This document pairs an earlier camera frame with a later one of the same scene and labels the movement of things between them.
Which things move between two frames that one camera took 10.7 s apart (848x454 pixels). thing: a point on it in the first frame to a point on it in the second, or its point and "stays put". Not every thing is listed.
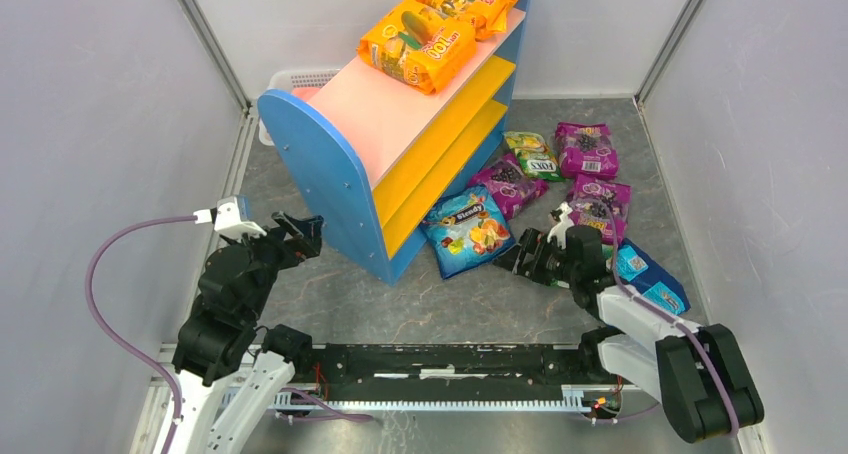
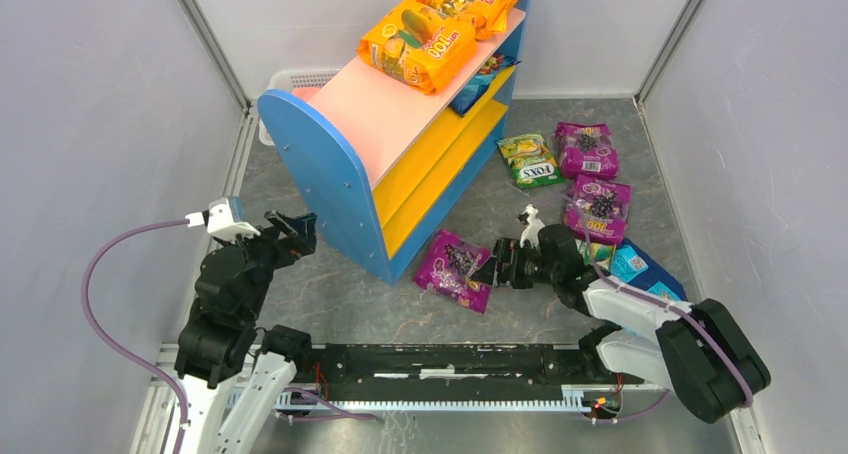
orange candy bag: (419, 46) stays put
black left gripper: (284, 237) stays put
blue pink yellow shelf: (377, 159) stays put
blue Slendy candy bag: (466, 227) to (464, 102)
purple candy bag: (510, 184) to (446, 268)
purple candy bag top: (586, 149) stays put
